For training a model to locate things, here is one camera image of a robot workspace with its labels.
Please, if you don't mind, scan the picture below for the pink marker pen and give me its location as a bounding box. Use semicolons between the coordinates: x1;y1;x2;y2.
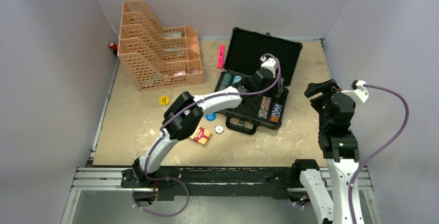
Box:
217;44;225;69

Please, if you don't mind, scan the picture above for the green poker chip row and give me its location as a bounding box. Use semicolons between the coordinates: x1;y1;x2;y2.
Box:
218;73;232;91

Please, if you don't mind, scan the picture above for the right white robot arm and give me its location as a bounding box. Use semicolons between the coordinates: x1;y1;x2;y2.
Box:
290;79;369;223

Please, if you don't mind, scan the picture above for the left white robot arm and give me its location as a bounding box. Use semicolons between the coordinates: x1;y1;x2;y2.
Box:
132;68;281;187

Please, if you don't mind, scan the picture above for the black metal base rail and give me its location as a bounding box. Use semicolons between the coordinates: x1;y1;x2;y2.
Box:
121;159;320;201

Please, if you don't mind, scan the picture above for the white poker chip flat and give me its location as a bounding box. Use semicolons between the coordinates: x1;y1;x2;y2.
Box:
214;125;225;134

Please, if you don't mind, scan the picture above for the yellow round button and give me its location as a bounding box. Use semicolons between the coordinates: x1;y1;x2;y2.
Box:
159;96;170;106

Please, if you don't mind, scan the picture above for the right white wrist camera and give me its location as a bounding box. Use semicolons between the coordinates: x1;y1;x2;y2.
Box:
341;80;369;104

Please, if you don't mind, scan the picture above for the black poker chip case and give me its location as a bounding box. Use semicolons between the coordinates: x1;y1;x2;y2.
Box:
214;27;303;135

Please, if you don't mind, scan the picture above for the orange plastic file organizer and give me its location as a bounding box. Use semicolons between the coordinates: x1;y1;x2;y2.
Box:
118;0;203;92

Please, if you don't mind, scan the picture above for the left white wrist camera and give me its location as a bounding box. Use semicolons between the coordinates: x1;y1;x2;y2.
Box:
260;54;279;78

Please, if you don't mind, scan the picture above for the blue orange chip row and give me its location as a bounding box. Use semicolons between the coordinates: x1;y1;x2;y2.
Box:
269;103;283;123

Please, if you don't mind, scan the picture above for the blue round button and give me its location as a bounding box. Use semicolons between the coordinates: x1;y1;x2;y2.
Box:
205;113;217;122

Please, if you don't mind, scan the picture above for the red playing card deck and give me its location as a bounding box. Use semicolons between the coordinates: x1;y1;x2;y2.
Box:
189;126;212;146

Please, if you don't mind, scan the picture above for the blue red chip row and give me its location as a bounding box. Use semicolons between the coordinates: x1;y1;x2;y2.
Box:
232;76;242;84

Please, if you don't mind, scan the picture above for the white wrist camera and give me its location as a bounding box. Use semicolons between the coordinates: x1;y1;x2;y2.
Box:
260;54;279;78
341;80;369;104

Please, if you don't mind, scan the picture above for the red emergency button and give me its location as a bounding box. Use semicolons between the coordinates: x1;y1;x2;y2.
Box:
108;42;118;53

